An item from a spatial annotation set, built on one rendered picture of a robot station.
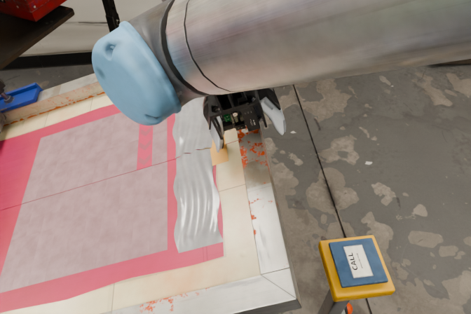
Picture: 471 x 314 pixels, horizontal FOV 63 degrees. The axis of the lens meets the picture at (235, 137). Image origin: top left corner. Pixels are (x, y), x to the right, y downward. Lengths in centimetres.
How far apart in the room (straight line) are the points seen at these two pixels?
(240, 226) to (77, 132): 45
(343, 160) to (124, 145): 173
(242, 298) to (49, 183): 48
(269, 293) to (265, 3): 37
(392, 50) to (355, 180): 211
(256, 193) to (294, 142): 182
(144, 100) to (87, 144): 57
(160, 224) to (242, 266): 16
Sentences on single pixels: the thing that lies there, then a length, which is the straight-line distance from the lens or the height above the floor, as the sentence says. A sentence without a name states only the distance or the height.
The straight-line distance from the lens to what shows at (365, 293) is 90.
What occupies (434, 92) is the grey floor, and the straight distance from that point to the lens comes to 300.
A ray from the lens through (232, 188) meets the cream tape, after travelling 61.
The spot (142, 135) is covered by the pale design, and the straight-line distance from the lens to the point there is 77.
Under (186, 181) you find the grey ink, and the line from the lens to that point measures 65.
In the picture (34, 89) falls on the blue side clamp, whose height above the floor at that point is 117.
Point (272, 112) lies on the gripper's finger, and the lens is 61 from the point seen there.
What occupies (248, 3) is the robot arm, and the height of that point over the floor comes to 166.
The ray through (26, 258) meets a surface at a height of 114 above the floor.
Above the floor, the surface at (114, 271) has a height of 119.
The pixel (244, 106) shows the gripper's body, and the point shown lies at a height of 140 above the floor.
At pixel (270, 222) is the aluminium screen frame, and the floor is 130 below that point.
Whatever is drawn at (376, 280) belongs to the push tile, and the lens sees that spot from 90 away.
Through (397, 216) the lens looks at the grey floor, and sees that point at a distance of 220.
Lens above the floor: 176
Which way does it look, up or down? 48 degrees down
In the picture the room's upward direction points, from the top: straight up
